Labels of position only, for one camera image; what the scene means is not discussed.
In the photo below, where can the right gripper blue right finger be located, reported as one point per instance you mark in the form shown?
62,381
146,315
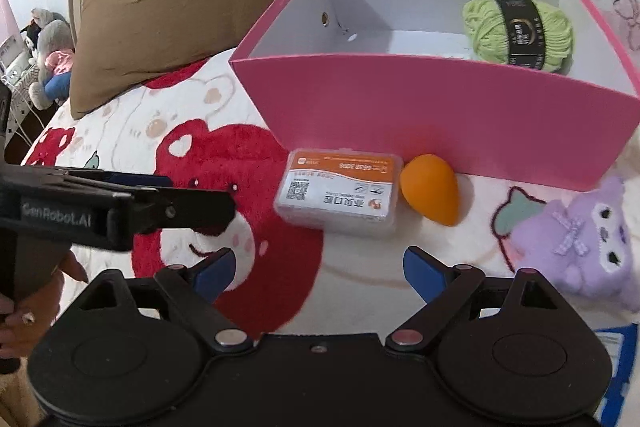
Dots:
427,276

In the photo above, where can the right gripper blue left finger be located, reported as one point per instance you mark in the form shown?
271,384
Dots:
212,275

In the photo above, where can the orange makeup sponge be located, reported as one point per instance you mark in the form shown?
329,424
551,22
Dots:
430,186

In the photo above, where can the clear floss pick box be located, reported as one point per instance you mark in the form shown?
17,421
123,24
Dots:
340,191

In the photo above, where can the blue wet wipes pack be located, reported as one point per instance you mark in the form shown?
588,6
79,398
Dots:
610,407

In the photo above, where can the pink cardboard box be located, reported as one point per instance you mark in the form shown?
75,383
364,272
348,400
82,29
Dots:
398,76

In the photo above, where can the green yarn ball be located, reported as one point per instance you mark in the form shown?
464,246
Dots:
526,33

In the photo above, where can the person left hand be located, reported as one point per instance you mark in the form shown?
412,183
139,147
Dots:
24,323

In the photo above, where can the bear print blanket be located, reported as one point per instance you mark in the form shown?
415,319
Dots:
328,330

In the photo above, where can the grey stuffed toys pile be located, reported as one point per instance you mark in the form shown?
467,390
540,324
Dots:
55,59

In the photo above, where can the purple plush toy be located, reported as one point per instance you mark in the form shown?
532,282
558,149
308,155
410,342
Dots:
582,248

